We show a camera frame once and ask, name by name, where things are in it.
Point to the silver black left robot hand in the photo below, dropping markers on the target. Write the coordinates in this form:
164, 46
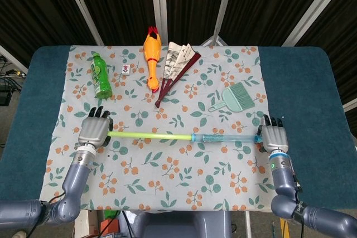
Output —
93, 130

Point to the yellow rubber chicken toy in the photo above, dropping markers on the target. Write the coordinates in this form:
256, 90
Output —
152, 54

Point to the small mint green dustpan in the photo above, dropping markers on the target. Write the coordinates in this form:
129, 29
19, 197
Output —
228, 101

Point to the small mint green brush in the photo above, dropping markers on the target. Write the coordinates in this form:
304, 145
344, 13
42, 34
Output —
242, 94

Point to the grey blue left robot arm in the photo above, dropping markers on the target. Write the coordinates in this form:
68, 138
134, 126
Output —
75, 179

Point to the white mahjong tile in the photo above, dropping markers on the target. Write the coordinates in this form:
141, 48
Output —
126, 69

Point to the long plastic water pump toy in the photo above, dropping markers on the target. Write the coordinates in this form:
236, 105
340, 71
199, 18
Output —
153, 136

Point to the green plastic drink bottle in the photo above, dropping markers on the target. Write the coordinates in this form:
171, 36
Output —
100, 79

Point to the floral orange fruit tablecloth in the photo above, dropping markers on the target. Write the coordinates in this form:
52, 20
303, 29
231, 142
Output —
167, 171

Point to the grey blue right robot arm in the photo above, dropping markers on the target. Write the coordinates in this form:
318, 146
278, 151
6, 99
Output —
281, 182

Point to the grey tripod stand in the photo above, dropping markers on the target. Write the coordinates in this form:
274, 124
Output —
216, 38

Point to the grey robot torso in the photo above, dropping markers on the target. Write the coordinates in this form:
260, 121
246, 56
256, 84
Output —
181, 225

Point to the folding paper fan dark ribs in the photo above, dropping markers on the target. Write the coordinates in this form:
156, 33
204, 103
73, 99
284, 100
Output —
178, 59

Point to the black power box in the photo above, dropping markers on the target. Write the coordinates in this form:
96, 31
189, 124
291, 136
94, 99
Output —
5, 97

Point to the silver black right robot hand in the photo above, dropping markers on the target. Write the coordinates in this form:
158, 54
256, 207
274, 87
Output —
274, 137

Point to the orange box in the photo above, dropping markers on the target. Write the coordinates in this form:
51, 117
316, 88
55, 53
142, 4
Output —
110, 227

